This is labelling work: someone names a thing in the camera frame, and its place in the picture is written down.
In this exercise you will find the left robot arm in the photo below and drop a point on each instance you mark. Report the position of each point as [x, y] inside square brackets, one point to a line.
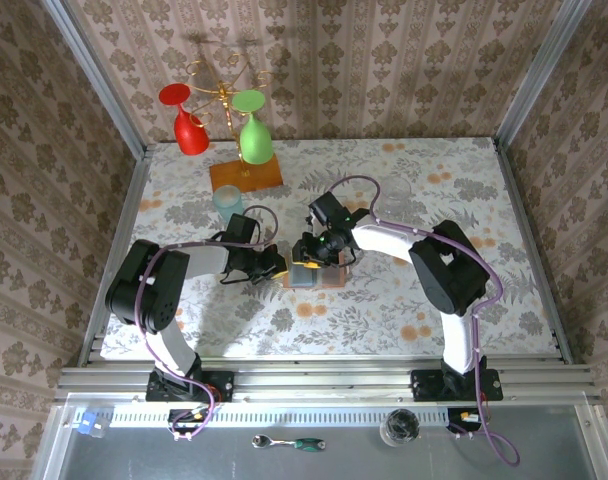
[144, 295]

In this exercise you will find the floral print tablecloth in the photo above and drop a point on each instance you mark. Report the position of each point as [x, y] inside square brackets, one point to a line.
[334, 320]

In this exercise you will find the frosted blue tumbler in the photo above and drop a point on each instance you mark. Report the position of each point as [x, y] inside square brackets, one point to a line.
[227, 202]

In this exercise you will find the clear drinking glass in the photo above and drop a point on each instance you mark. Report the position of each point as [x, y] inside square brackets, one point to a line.
[398, 195]

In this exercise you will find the gold glass rack wooden base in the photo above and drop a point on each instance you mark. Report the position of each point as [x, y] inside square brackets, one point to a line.
[234, 177]

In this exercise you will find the green wine glass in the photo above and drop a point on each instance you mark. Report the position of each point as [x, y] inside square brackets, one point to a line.
[255, 142]

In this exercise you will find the red wine glass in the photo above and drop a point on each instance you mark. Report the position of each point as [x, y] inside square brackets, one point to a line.
[189, 135]

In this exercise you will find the black connector block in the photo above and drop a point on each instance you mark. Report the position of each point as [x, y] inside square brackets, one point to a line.
[456, 425]
[184, 416]

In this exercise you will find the clear glass jar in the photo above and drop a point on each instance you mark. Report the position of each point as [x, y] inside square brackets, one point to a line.
[399, 427]

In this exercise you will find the blue white plastic connector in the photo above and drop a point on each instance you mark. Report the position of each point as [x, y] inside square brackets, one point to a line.
[90, 423]

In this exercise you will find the aluminium front rail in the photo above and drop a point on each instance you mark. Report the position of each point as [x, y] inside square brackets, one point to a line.
[334, 380]

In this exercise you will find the aluminium side rail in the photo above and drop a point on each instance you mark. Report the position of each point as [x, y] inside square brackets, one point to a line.
[129, 200]
[525, 225]

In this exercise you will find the aluminium frame post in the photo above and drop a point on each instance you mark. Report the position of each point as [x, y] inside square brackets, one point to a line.
[96, 75]
[531, 75]

